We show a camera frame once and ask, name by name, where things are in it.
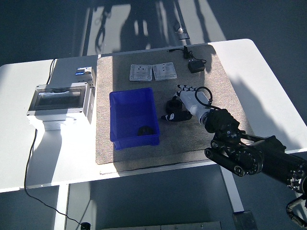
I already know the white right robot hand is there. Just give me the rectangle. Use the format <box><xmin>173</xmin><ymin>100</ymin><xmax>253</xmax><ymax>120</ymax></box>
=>
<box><xmin>160</xmin><ymin>84</ymin><xmax>212</xmax><ymax>123</ymax></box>

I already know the black hexagonal nut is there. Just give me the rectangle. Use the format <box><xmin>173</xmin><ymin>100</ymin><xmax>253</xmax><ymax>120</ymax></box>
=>
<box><xmin>165</xmin><ymin>100</ymin><xmax>184</xmax><ymax>114</ymax></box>
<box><xmin>138</xmin><ymin>126</ymin><xmax>154</xmax><ymax>136</ymax></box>

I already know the blue plastic box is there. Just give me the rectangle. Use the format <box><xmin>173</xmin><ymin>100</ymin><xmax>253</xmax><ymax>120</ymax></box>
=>
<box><xmin>109</xmin><ymin>87</ymin><xmax>161</xmax><ymax>150</ymax></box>

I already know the grey electrical distribution box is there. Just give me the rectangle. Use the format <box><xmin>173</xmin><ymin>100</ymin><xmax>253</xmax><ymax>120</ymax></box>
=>
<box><xmin>26</xmin><ymin>80</ymin><xmax>96</xmax><ymax>131</ymax></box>

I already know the black power adapter plug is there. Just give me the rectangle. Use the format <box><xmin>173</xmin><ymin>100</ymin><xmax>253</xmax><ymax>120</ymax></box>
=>
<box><xmin>187</xmin><ymin>59</ymin><xmax>206</xmax><ymax>74</ymax></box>

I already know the grey-brown mat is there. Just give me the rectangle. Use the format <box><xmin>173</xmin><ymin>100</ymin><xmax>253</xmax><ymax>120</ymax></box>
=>
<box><xmin>95</xmin><ymin>44</ymin><xmax>258</xmax><ymax>165</ymax></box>

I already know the white table leg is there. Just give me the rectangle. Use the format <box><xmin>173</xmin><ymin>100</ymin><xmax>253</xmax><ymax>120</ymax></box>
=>
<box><xmin>54</xmin><ymin>184</ymin><xmax>71</xmax><ymax>230</ymax></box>
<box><xmin>219</xmin><ymin>165</ymin><xmax>246</xmax><ymax>214</ymax></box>

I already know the circuit breaker with blue label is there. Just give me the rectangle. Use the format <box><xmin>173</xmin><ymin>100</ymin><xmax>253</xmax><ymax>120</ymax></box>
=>
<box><xmin>74</xmin><ymin>67</ymin><xmax>97</xmax><ymax>83</ymax></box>

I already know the grey table foot plate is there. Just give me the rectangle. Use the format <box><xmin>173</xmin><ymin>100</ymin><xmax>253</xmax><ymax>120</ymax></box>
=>
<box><xmin>232</xmin><ymin>210</ymin><xmax>259</xmax><ymax>230</ymax></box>

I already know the black adapter cord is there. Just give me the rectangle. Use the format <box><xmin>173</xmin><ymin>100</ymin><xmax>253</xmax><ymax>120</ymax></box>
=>
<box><xmin>167</xmin><ymin>45</ymin><xmax>206</xmax><ymax>64</ymax></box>

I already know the long black power cable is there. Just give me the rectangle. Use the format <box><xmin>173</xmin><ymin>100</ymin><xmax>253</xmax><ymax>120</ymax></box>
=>
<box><xmin>24</xmin><ymin>58</ymin><xmax>83</xmax><ymax>226</ymax></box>

